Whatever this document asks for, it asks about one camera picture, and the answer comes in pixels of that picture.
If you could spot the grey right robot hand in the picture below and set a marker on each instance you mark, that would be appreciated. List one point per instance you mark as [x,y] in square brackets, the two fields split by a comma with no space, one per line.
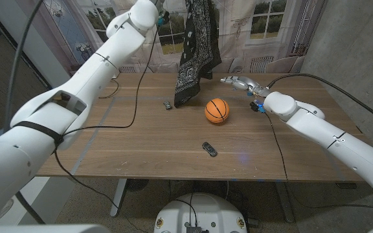
[246,83]

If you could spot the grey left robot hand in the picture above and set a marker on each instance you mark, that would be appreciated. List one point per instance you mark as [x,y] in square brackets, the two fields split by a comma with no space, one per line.
[164,8]

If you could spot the small orange basketball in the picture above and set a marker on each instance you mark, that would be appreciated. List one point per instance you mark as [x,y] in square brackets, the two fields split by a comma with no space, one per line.
[217,110]

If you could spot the black paisley bandana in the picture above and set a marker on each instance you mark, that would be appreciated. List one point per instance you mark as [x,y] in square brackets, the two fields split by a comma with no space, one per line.
[196,58]

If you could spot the small black remote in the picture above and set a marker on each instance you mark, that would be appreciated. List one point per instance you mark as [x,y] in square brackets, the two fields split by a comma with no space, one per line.
[209,149]

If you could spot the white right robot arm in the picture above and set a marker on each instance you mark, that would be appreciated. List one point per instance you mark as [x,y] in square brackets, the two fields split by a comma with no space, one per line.
[335,139]

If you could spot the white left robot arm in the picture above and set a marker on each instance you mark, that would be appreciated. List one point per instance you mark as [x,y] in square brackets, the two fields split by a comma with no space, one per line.
[76,90]

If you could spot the printed window backdrop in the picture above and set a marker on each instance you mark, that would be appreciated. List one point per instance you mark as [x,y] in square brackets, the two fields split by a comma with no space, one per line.
[238,32]

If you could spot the small dark metal gadget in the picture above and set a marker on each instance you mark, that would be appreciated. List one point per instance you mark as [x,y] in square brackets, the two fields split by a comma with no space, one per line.
[167,105]

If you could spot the grey table leg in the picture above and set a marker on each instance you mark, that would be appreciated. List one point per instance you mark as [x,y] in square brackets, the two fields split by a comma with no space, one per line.
[283,200]

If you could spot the grey power adapter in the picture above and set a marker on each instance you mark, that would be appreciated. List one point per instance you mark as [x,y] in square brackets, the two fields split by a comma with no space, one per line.
[253,222]

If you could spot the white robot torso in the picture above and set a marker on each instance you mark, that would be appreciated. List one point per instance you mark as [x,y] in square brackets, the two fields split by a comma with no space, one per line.
[200,215]

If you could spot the black round floor object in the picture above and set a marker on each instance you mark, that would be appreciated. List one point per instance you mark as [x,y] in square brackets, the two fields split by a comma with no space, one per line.
[137,184]

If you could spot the white table leg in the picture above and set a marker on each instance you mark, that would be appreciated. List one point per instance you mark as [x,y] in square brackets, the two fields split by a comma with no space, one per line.
[118,197]

